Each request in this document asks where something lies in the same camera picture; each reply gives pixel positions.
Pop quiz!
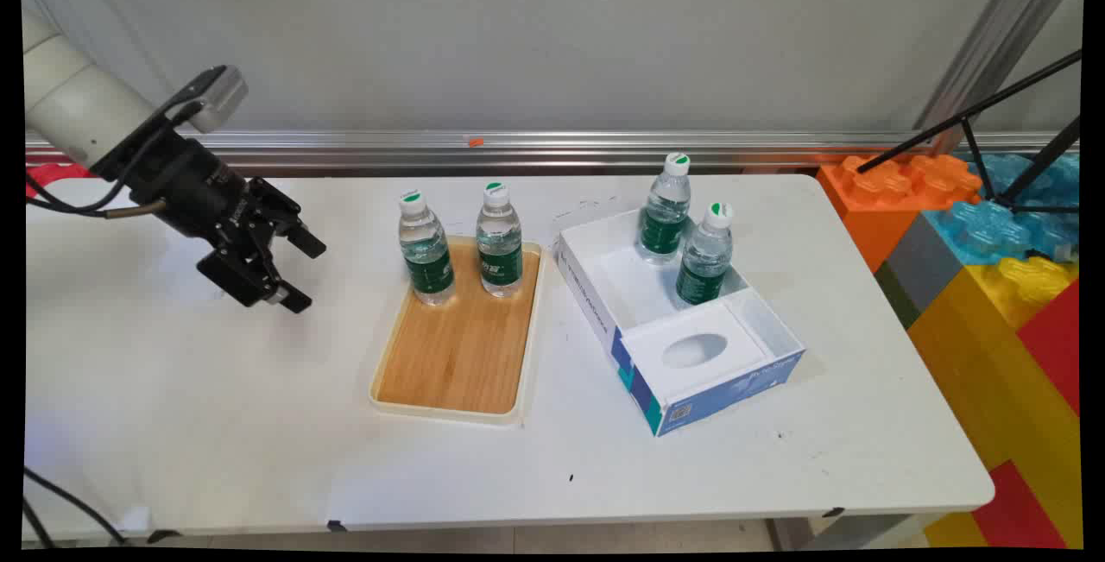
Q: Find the yellow giant building block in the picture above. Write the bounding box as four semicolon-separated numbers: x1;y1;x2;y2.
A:
906;255;1083;549

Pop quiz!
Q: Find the red giant building block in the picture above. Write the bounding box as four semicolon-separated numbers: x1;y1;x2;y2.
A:
970;458;1069;550
1017;280;1082;418

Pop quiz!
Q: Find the horizontal aluminium rail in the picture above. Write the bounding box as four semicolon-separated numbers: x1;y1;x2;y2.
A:
25;129;1080;172

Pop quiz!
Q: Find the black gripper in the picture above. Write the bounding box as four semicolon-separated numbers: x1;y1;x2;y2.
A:
91;117;328;315

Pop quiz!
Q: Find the wooden tray with cream rim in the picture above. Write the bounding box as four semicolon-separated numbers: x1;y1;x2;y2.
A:
369;235;546;425

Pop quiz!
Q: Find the thick black cable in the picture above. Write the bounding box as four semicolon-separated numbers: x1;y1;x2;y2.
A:
23;465;132;547

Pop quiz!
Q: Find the green label water bottle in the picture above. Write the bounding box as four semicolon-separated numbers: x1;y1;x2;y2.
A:
476;181;525;299
637;152;693;265
397;189;458;306
674;201;736;307

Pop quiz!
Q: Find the orange giant building block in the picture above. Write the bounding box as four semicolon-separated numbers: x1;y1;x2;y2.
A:
815;154;984;275

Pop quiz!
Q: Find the white and blue cardboard box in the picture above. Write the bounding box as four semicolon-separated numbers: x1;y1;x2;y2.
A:
552;206;807;439

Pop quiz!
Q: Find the grey giant building block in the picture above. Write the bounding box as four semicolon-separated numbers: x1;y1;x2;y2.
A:
885;212;965;314

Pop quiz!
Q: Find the red cloth object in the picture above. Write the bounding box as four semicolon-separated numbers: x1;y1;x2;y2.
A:
25;162;94;199

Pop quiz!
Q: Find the slanted aluminium post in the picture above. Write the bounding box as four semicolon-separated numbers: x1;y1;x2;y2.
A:
913;0;1085;155

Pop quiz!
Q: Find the grey table leg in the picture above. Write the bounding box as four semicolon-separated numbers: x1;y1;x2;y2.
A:
767;513;946;552

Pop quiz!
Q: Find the translucent blue building block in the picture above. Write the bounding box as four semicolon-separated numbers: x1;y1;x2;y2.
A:
922;151;1081;266

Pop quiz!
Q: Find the dark green building block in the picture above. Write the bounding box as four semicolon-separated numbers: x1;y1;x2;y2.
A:
873;261;923;331

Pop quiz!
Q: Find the black tripod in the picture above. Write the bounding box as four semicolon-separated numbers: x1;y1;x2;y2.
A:
854;48;1083;215

